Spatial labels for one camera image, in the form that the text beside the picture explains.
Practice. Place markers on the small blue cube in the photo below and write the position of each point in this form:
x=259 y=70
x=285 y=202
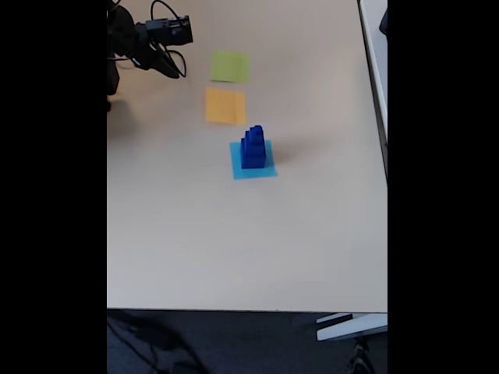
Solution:
x=255 y=132

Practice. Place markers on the green paper square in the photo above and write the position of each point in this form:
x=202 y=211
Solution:
x=229 y=66

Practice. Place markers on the orange paper square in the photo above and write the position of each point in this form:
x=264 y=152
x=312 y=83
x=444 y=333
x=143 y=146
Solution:
x=224 y=106

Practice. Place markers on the light blue paper square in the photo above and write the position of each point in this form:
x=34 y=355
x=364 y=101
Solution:
x=236 y=171

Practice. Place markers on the large blue cube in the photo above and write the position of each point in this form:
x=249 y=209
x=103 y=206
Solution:
x=253 y=143

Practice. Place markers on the largest blue cube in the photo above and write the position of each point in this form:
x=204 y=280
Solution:
x=253 y=160

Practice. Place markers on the white side desk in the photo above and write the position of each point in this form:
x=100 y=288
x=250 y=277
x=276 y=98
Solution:
x=376 y=58

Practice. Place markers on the dark blue object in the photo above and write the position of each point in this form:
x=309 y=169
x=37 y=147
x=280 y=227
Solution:
x=384 y=21

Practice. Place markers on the white table foot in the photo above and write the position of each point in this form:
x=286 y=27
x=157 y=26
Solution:
x=351 y=327

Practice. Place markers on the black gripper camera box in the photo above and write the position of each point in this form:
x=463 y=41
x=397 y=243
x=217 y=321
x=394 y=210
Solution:
x=171 y=31

